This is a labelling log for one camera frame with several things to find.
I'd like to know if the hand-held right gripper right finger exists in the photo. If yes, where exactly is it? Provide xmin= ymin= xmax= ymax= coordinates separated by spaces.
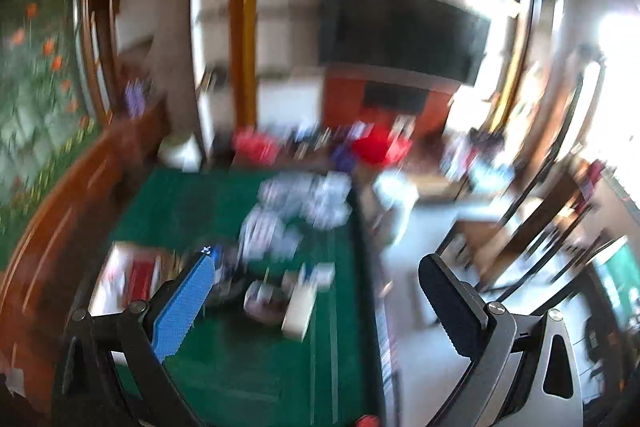
xmin=419 ymin=252 xmax=586 ymax=427

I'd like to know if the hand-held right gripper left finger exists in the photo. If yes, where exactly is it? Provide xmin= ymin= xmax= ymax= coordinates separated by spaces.
xmin=50 ymin=247 xmax=223 ymax=427

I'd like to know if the wooden chair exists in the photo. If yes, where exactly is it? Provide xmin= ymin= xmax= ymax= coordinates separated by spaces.
xmin=435 ymin=167 xmax=608 ymax=303

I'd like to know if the white medicine box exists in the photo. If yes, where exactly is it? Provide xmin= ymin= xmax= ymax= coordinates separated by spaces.
xmin=281 ymin=279 xmax=322 ymax=341

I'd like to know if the spread of playing cards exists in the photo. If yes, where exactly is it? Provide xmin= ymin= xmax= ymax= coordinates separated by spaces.
xmin=239 ymin=171 xmax=355 ymax=264

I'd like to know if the red container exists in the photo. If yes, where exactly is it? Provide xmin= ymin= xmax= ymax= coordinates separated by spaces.
xmin=232 ymin=129 xmax=282 ymax=164

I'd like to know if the red bag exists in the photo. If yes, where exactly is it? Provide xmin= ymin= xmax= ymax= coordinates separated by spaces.
xmin=350 ymin=126 xmax=414 ymax=166

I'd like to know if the purple bottle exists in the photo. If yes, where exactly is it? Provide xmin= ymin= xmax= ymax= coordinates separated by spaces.
xmin=124 ymin=79 xmax=152 ymax=118

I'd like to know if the black flat television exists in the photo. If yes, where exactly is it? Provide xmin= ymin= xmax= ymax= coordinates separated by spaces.
xmin=319 ymin=0 xmax=493 ymax=86

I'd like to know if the black wall panel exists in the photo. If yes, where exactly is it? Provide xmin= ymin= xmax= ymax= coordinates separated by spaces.
xmin=362 ymin=82 xmax=432 ymax=116

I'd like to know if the flower wall poster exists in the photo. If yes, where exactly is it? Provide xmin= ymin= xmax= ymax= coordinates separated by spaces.
xmin=0 ymin=0 xmax=103 ymax=220

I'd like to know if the wooden wall shelf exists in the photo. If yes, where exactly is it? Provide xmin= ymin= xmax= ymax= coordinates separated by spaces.
xmin=191 ymin=0 xmax=328 ymax=158

